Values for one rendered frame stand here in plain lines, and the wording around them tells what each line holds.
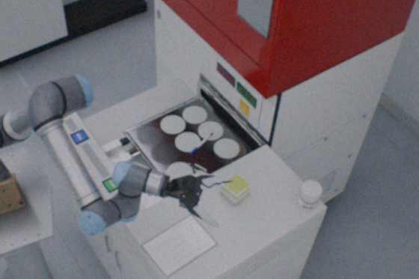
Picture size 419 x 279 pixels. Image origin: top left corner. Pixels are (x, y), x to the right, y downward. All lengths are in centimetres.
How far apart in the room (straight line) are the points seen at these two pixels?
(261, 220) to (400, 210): 152
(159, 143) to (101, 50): 189
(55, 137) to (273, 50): 71
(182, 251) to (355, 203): 160
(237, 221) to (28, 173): 86
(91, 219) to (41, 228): 49
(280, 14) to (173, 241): 80
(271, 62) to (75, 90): 62
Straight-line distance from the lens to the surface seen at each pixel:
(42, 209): 212
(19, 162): 228
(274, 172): 201
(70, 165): 164
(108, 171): 200
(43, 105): 167
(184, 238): 183
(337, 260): 299
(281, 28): 168
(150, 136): 217
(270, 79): 181
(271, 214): 190
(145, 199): 202
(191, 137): 217
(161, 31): 250
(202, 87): 232
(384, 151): 352
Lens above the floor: 255
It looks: 48 degrees down
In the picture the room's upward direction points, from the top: 4 degrees clockwise
